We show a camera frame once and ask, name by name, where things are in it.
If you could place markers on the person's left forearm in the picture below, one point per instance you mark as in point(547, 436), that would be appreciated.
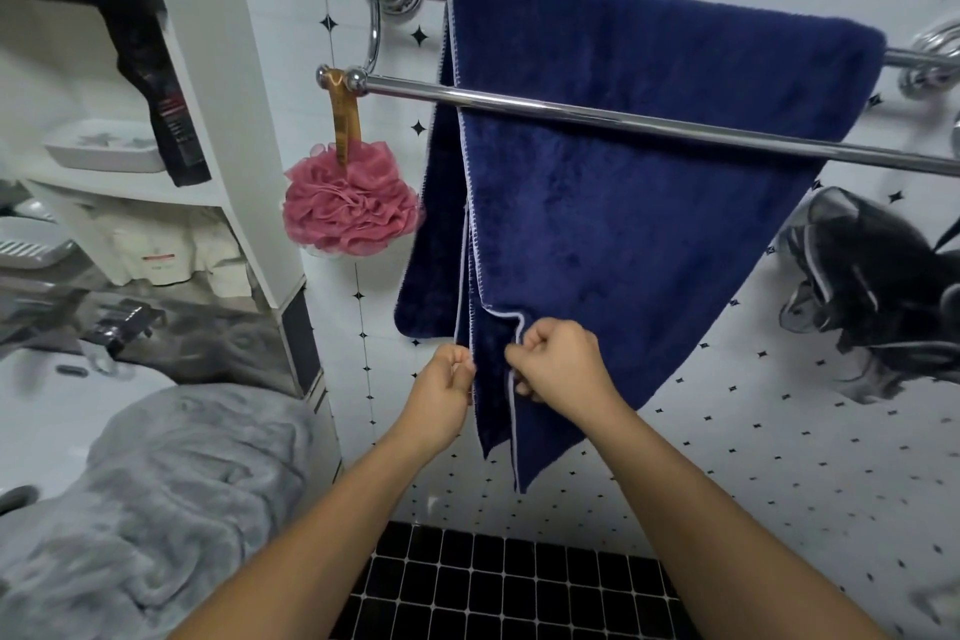
point(315, 549)

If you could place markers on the black gray bath loofah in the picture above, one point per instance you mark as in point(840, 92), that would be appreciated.
point(862, 272)

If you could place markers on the dark blue towel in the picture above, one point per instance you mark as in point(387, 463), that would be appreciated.
point(637, 227)

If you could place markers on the white sink basin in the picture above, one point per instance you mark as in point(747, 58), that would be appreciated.
point(45, 422)

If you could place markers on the person's right hand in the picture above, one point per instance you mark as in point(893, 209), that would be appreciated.
point(562, 369)

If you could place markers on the black white vanity cabinet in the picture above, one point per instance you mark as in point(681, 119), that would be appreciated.
point(300, 339)

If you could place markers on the chrome faucet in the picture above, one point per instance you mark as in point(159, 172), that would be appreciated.
point(124, 328)

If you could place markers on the white covered soap dish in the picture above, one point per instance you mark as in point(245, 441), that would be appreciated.
point(97, 148)

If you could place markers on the person's left hand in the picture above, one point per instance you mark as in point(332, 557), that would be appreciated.
point(442, 399)

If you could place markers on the person's right forearm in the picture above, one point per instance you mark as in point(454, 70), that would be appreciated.
point(735, 542)

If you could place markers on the black tube on shelf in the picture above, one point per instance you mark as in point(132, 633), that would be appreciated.
point(169, 122)

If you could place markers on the white slotted soap dish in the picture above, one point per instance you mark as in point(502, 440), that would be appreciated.
point(30, 246)

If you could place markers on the beige refill pouch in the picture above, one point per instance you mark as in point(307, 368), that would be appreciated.
point(146, 249)
point(221, 257)

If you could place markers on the gray towel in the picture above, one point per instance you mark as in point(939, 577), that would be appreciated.
point(150, 512)

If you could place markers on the pink bath loofah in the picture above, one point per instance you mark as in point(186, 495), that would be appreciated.
point(352, 204)

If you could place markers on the chrome double towel rail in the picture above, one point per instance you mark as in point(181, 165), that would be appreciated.
point(675, 126)

